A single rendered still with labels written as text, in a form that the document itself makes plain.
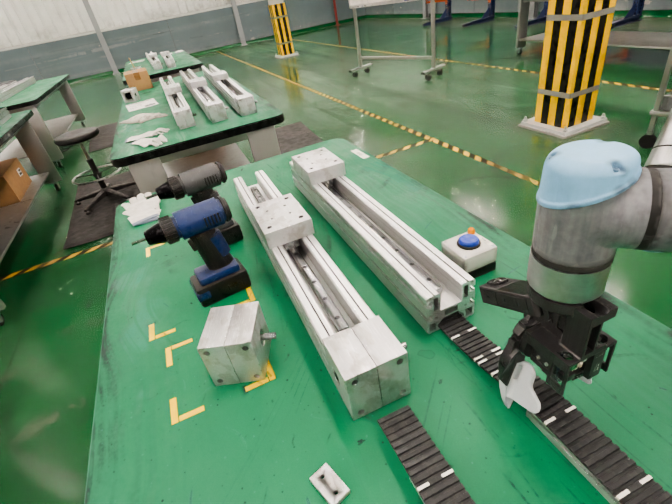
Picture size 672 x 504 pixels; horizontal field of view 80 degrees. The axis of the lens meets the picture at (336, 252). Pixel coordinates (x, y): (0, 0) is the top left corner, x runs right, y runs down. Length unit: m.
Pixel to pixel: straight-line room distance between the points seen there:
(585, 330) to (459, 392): 0.25
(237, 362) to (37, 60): 15.26
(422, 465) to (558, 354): 0.21
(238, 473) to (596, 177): 0.57
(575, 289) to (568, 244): 0.05
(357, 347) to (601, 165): 0.39
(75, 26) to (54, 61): 1.22
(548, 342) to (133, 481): 0.60
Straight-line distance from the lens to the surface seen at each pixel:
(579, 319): 0.49
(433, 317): 0.73
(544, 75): 3.95
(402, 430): 0.60
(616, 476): 0.62
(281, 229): 0.88
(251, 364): 0.71
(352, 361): 0.60
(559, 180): 0.41
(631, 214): 0.42
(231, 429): 0.70
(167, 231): 0.84
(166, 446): 0.73
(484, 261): 0.86
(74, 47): 15.59
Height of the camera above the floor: 1.33
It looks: 34 degrees down
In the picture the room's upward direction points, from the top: 11 degrees counter-clockwise
